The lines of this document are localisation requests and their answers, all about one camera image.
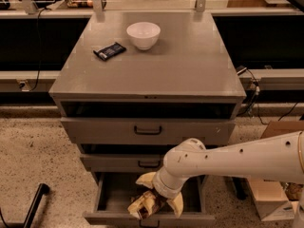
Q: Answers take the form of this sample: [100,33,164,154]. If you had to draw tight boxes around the open cardboard box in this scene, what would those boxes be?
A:
[247,121,304,228]

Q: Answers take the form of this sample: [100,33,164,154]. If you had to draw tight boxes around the black cables right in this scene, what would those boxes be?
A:
[236,66,300,125]

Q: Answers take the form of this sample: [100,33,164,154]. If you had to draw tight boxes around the dark blue snack bar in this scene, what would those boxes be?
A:
[93,42,126,61]

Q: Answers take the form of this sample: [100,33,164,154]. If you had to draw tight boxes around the white ceramic bowl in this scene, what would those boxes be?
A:
[126,22,161,50]

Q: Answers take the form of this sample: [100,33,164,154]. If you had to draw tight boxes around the grey top drawer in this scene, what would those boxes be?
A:
[61,118,235,145]

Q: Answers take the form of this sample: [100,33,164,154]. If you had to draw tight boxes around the black metal leg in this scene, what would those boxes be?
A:
[232,178,247,200]
[0,183,50,228]

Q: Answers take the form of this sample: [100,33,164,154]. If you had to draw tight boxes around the brown chip bag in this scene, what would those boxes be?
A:
[127,190,166,219]

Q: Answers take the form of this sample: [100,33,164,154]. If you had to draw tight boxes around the grey bottom drawer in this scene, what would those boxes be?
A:
[84,173,215,228]

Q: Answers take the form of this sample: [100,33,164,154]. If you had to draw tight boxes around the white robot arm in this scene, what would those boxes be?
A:
[128,131,304,219]

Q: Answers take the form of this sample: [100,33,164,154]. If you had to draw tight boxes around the black power cable left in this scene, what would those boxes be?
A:
[28,7,48,92]

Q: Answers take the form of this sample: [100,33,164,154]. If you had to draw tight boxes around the black metal leg left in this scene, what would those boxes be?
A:
[0,183,50,228]

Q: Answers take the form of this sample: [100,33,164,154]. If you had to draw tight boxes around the black metal leg right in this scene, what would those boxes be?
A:
[232,178,247,200]

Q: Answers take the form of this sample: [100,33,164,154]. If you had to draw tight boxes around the grey drawer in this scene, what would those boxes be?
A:
[61,118,235,145]
[80,154,163,173]
[84,173,215,228]

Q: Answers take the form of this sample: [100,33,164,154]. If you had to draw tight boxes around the grey middle drawer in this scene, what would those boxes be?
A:
[80,154,163,173]

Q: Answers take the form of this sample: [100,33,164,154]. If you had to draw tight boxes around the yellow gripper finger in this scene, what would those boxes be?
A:
[136,172,155,189]
[167,193,183,218]

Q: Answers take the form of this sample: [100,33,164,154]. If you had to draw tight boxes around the grey metal drawer cabinet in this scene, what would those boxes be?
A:
[47,10,247,174]

